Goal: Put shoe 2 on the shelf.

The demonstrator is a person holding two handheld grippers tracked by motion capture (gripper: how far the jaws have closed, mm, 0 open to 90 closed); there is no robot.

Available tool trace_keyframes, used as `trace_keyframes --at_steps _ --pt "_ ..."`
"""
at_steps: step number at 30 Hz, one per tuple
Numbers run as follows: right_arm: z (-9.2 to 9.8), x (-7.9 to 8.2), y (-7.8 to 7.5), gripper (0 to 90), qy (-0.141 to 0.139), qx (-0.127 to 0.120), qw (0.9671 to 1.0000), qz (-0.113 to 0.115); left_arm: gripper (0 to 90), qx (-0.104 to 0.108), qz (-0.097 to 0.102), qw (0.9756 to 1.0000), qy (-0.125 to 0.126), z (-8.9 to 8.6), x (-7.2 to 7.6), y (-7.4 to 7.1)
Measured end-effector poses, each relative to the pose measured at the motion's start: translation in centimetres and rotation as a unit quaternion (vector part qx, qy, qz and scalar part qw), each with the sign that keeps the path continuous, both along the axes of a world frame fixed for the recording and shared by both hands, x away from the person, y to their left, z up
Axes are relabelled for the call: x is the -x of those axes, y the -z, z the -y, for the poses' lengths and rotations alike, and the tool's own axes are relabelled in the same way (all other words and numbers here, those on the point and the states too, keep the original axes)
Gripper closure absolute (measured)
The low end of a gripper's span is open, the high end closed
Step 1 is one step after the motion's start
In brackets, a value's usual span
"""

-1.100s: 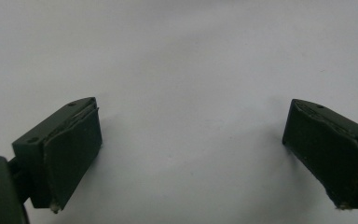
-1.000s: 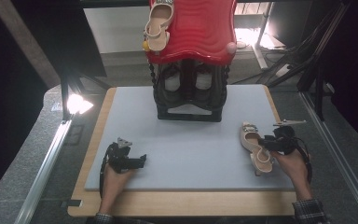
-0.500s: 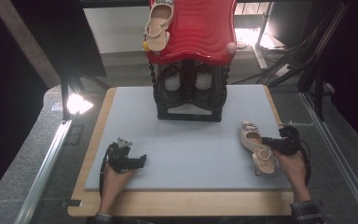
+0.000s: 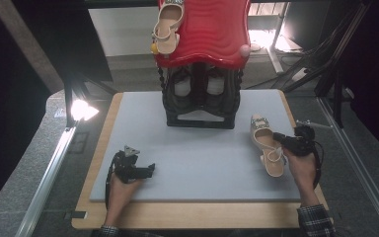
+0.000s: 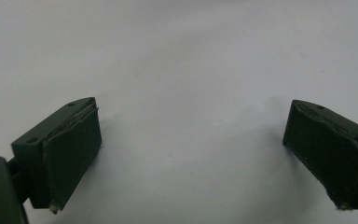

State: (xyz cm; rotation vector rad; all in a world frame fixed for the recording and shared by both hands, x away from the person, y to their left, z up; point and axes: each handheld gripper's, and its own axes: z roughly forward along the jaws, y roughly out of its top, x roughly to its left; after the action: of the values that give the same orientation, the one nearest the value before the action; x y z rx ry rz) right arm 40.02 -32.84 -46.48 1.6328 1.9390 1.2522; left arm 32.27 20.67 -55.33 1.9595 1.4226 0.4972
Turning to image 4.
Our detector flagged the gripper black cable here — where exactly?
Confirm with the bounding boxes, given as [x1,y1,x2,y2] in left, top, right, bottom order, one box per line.
[104,153,120,210]
[310,140,326,191]

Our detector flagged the beige heeled shoe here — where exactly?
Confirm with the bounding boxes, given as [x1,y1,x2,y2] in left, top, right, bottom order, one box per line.
[250,114,289,179]
[151,0,186,55]

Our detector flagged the black lamp stand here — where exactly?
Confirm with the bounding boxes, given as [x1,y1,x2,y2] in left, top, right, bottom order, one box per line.
[62,77,119,128]

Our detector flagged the black leather shoe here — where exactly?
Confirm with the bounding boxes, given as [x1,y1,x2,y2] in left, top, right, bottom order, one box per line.
[172,66,195,107]
[204,66,228,107]

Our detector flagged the white board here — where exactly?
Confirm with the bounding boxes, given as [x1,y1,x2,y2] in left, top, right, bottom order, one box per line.
[88,6,161,57]

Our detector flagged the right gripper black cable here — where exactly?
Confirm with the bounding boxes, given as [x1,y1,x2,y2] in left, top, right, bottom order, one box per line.
[310,140,326,191]

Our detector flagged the red and black shoe rack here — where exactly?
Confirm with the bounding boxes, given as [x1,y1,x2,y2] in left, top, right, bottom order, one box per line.
[152,0,253,130]

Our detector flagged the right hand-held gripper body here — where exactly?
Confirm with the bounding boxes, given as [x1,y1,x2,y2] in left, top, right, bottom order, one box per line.
[287,119,334,158]

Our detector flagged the grey foam mat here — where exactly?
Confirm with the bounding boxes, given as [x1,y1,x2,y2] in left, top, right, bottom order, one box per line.
[89,90,302,202]

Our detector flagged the aluminium rail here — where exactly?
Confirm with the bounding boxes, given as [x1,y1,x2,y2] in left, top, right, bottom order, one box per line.
[14,126,78,237]
[318,97,379,237]

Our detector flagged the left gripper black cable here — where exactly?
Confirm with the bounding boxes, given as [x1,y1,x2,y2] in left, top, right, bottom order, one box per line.
[104,153,120,210]

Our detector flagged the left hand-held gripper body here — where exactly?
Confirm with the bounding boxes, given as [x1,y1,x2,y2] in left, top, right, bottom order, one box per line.
[113,144,146,184]

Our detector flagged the black tripod stands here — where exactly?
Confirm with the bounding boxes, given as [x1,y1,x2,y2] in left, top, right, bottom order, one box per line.
[280,0,374,130]

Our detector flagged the person's left hand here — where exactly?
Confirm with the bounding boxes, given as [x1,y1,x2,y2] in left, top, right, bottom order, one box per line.
[106,172,143,216]

